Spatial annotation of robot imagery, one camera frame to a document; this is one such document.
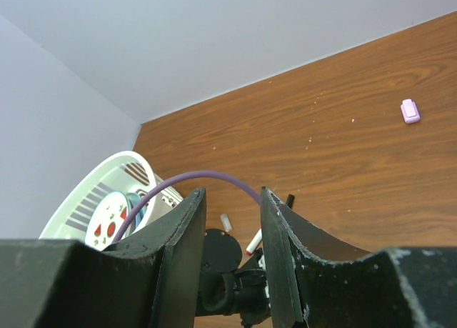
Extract black marker cap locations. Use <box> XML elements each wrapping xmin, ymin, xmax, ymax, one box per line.
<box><xmin>286</xmin><ymin>194</ymin><xmax>295</xmax><ymax>209</ymax></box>

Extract clear pen cap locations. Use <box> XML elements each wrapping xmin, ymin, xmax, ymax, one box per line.
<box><xmin>221</xmin><ymin>214</ymin><xmax>233</xmax><ymax>233</ymax></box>

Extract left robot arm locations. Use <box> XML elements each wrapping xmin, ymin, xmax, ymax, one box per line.
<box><xmin>196</xmin><ymin>229</ymin><xmax>271</xmax><ymax>327</ymax></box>

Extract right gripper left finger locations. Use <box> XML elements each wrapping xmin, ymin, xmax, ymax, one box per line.
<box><xmin>1</xmin><ymin>189</ymin><xmax>206</xmax><ymax>327</ymax></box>

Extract watermelon pattern plate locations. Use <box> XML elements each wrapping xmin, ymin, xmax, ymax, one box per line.
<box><xmin>84</xmin><ymin>192</ymin><xmax>129</xmax><ymax>251</ymax></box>

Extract pink highlighter cap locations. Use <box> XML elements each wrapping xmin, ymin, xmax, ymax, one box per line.
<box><xmin>401</xmin><ymin>99</ymin><xmax>421</xmax><ymax>124</ymax></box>

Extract light blue plate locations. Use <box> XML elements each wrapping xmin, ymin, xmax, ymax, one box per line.
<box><xmin>125</xmin><ymin>191</ymin><xmax>149</xmax><ymax>236</ymax></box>

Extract white marker red tip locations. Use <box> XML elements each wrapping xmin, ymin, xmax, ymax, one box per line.
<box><xmin>246</xmin><ymin>229</ymin><xmax>262</xmax><ymax>256</ymax></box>

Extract white laundry basket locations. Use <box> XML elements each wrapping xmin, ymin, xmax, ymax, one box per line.
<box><xmin>39</xmin><ymin>151</ymin><xmax>164</xmax><ymax>241</ymax></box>

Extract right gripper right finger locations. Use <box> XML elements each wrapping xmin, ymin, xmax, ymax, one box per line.
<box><xmin>260</xmin><ymin>188</ymin><xmax>456</xmax><ymax>327</ymax></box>

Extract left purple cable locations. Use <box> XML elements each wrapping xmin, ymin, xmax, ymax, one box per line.
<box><xmin>111</xmin><ymin>169</ymin><xmax>262</xmax><ymax>244</ymax></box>

